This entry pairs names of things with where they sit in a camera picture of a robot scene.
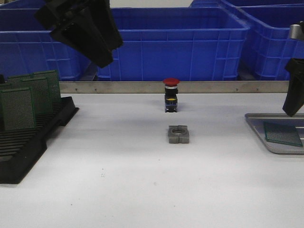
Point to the centre blue plastic crate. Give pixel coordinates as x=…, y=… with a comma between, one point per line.
x=190, y=44

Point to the left-edge green board behind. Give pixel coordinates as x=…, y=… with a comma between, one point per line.
x=6, y=85

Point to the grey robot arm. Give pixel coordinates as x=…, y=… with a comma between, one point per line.
x=297, y=32

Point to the rear right green board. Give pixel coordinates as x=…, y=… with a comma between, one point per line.
x=53, y=84

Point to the black slotted board rack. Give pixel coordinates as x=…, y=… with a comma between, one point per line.
x=21, y=149

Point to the far right blue crate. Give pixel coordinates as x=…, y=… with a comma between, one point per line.
x=244, y=3

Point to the right blue plastic crate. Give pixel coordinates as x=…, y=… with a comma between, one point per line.
x=268, y=48

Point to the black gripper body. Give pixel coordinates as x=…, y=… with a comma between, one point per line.
x=63, y=14

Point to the rear left green board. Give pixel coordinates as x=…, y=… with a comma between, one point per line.
x=16, y=79

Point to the blue plastic crate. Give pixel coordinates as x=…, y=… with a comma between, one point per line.
x=26, y=47
x=268, y=48
x=190, y=44

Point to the red emergency stop button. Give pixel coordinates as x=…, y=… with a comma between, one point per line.
x=170, y=97

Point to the left blue plastic crate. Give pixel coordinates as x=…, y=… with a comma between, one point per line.
x=26, y=47

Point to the green perforated board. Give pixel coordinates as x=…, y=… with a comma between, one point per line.
x=17, y=109
x=40, y=94
x=282, y=134

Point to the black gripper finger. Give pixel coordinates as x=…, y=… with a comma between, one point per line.
x=88, y=42
x=103, y=19
x=295, y=95

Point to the far left blue crate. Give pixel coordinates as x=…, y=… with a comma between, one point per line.
x=23, y=4

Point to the silver metal tray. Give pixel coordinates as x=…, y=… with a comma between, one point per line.
x=255, y=121

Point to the grey square metal block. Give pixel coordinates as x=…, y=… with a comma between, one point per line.
x=178, y=134

